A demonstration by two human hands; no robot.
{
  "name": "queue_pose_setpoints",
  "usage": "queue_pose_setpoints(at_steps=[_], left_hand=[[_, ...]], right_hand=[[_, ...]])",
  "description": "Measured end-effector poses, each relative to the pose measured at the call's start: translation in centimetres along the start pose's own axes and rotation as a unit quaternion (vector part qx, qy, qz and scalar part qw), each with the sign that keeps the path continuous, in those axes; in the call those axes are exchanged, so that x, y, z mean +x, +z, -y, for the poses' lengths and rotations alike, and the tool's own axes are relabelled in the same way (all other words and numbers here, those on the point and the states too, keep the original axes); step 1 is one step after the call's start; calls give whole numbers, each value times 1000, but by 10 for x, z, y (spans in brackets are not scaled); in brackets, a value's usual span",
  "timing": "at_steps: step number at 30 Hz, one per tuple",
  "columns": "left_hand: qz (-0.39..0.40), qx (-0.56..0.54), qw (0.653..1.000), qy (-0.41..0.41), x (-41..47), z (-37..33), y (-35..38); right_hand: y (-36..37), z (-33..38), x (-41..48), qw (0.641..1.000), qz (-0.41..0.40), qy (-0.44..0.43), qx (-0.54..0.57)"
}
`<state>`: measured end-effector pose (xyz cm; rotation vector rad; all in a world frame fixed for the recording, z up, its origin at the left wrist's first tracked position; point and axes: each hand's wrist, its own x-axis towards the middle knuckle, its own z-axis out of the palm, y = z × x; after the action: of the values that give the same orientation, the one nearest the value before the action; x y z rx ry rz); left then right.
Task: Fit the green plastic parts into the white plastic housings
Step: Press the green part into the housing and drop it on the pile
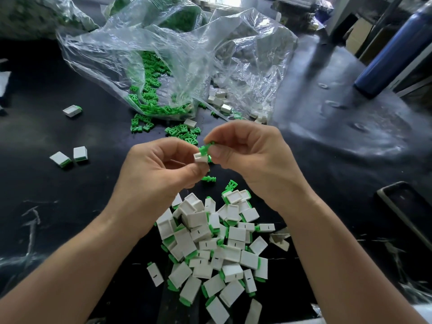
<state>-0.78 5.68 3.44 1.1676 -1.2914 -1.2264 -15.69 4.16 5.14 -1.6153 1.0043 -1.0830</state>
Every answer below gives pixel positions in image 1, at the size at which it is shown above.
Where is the person's left hand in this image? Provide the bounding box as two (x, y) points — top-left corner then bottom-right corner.
(109, 137), (210, 234)

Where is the person's right hand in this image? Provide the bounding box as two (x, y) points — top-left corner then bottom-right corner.
(204, 121), (318, 213)

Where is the assembled white-green part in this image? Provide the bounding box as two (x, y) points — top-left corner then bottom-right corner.
(73, 145), (89, 163)
(49, 151), (72, 169)
(63, 104), (83, 118)
(146, 261), (165, 288)

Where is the pile of green clips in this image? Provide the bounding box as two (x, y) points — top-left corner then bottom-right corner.
(127, 52), (245, 193)

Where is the pile of assembled white-green pieces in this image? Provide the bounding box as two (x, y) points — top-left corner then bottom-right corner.
(156, 180), (276, 324)

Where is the person's left forearm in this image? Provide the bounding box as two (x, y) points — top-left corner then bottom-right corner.
(0, 209), (149, 324)

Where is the person's right forearm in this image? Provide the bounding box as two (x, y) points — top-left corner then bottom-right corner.
(287, 192), (428, 324)

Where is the empty white shell right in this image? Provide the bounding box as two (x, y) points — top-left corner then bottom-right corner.
(269, 227), (292, 252)

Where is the clear plastic bag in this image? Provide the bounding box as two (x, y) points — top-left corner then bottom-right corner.
(57, 0), (298, 124)

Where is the black smartphone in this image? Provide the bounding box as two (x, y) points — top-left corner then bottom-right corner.
(377, 181), (432, 248)

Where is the brown cardboard box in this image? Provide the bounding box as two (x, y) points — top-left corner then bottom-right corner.
(346, 17), (378, 57)

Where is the grey machine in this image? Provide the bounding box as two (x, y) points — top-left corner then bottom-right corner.
(273, 0), (332, 26)

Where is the plastic bag full of green pieces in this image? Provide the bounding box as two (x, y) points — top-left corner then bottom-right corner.
(101, 0), (203, 32)

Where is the blue cylinder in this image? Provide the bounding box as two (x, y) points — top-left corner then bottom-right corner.
(354, 3), (432, 99)

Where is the white paper sheet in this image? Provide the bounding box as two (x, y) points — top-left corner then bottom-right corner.
(0, 71), (12, 99)

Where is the large bag of assembled pieces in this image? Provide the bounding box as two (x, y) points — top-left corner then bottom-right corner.
(0, 0), (99, 41)

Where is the white metal frame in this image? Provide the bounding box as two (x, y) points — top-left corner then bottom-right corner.
(326, 0), (432, 53)

